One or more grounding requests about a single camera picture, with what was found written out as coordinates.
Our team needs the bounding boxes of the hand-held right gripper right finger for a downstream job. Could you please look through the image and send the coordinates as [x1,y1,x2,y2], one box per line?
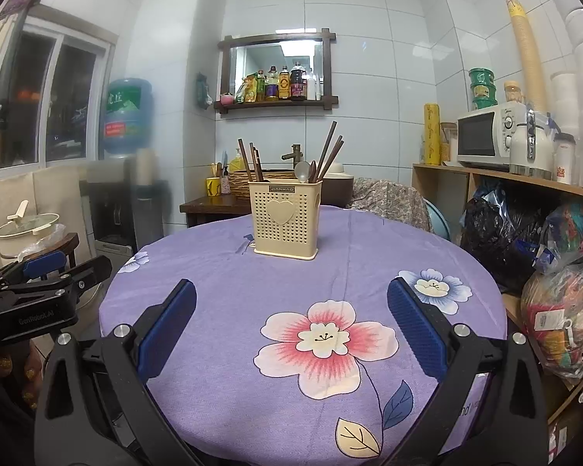
[379,276,550,466]

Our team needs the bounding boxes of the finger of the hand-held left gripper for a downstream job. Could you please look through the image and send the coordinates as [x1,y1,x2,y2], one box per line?
[7,255,113,303]
[0,251,69,293]

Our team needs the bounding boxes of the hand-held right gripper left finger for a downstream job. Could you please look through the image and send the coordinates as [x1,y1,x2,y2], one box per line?
[33,279,205,466]

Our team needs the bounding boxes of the cream plastic utensil holder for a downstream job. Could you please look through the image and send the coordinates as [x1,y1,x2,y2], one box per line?
[248,179,323,260]

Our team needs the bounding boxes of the dark wooden chopstick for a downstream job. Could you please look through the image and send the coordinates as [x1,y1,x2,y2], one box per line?
[237,138,256,183]

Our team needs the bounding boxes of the person's left hand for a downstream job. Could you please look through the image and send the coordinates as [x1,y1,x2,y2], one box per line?
[0,340,45,416]

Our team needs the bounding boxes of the dark wooden stool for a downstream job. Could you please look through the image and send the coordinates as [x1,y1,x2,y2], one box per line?
[17,233,81,273]

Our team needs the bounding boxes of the clear plastic bag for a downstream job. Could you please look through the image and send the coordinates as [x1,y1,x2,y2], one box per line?
[19,226,67,258]

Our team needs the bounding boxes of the cream pot with glass lid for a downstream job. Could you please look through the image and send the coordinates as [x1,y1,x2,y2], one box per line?
[0,200,61,261]

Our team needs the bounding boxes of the grey water dispenser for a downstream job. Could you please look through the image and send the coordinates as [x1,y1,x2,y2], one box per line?
[80,179,169,259]

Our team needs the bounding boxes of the blue plastic basin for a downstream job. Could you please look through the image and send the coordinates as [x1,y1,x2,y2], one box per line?
[428,201,452,242]

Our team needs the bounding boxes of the purple floral tablecloth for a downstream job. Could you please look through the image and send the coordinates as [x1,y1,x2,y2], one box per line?
[98,204,508,466]

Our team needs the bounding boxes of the black plastic bag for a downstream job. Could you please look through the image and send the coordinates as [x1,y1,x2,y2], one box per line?
[459,179,550,293]

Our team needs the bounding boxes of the floral patterned cloth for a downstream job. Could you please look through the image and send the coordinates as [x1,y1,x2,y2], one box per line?
[350,178,433,235]

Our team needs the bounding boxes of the dark wooden washstand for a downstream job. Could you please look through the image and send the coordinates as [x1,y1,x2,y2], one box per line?
[180,194,253,229]

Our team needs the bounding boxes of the wooden shelf unit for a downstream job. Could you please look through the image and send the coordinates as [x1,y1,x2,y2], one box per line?
[412,162,583,428]

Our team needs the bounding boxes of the clear bag of colourful goods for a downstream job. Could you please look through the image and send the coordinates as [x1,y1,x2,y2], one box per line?
[520,257,583,382]

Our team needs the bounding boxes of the brown rice cooker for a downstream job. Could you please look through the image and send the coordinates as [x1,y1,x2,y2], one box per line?
[321,162,355,209]

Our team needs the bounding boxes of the blue water jug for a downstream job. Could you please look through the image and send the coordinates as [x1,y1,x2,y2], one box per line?
[101,78,154,159]

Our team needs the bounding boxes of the sliding window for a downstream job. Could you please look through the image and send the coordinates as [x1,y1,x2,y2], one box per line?
[0,5,120,170]

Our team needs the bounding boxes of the woven brown basin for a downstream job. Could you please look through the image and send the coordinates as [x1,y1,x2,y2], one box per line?
[228,169,298,186]

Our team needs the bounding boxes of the colourful plastic bag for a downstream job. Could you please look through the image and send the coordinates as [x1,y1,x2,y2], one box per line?
[534,201,583,275]

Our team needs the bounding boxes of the glass jar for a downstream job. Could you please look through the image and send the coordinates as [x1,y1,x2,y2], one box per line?
[440,122,458,164]

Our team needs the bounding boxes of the yellow tall package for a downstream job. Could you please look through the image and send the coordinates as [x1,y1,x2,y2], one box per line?
[422,103,441,166]

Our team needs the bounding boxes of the white microwave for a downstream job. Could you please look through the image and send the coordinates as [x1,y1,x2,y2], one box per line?
[457,103,528,171]

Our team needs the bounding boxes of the bronze faucet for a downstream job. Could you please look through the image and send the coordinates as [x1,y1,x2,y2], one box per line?
[282,144,304,171]

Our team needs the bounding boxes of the green hanging packet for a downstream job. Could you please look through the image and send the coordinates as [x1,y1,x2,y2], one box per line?
[195,73,213,110]

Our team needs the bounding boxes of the white tumbler with black lid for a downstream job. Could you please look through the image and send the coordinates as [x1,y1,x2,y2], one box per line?
[554,132,577,186]

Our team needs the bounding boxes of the bottle with purple label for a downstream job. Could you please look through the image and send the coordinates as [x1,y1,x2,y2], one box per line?
[265,65,280,102]

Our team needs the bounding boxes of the short stack of white tubs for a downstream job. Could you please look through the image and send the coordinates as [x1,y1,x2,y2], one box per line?
[550,72,582,137]

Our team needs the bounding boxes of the dark sauce bottle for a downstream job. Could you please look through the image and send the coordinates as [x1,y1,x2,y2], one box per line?
[290,61,307,102]

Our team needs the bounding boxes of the wooden framed mirror shelf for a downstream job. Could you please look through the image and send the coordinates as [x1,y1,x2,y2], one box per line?
[216,28,340,115]

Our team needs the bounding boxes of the stack of yellow paper cups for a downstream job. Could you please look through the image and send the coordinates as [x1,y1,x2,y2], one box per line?
[505,0,547,113]

